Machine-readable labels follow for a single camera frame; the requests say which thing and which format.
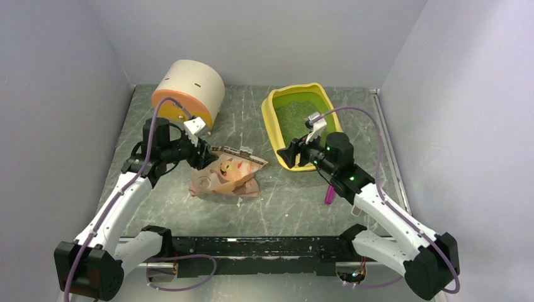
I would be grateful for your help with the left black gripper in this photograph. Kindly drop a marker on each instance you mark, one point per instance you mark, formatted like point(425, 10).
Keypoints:
point(196, 159)

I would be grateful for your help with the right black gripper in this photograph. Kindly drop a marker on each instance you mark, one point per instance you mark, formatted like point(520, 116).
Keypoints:
point(295, 147)

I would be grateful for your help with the pink cat litter bag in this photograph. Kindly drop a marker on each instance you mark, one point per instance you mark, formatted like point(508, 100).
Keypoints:
point(228, 175)

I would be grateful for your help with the torn bag top strip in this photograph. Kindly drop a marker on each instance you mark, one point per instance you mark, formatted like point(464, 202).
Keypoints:
point(243, 152)

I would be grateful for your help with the yellow green litter box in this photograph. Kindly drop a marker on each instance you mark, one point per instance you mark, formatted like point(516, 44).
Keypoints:
point(286, 109)

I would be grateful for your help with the magenta plastic scoop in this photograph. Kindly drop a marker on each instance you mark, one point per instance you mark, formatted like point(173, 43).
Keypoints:
point(330, 195)

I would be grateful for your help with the white orange cylindrical bin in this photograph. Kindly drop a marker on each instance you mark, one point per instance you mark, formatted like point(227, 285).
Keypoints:
point(190, 88)

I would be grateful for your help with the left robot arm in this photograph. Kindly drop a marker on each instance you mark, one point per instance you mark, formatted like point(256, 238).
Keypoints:
point(93, 264)

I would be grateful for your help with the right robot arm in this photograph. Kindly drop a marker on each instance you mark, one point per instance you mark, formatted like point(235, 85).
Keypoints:
point(427, 261)

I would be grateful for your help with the small white grey clip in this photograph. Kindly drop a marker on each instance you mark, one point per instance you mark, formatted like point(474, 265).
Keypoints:
point(355, 212)

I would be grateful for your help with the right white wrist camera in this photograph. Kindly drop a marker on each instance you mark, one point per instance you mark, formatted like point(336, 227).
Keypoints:
point(316, 124)

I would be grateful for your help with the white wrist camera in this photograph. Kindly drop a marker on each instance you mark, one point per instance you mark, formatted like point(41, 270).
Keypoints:
point(316, 124)
point(195, 128)

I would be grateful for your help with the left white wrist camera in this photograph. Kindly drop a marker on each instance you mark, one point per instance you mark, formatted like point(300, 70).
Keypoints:
point(195, 128)

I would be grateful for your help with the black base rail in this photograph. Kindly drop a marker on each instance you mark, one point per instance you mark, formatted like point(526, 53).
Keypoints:
point(200, 256)

